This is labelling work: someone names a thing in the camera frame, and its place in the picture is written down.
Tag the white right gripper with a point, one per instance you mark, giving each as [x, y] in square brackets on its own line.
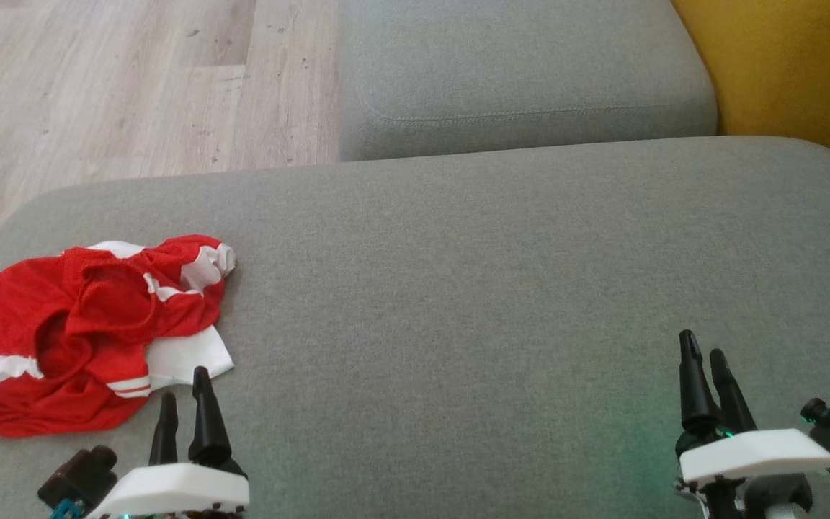
[753, 454]

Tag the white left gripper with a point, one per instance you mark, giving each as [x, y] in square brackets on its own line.
[177, 490]

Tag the red and white basketball jersey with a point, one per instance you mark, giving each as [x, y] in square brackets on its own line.
[26, 310]

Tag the large grey sofa seat cushion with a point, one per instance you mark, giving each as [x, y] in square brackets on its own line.
[458, 288]

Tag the yellow sofa back cushion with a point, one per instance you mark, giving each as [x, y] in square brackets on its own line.
[797, 65]

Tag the small grey sofa seat cushion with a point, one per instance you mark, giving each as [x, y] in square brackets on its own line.
[516, 65]

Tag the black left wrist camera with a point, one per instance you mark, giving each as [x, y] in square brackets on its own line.
[76, 479]

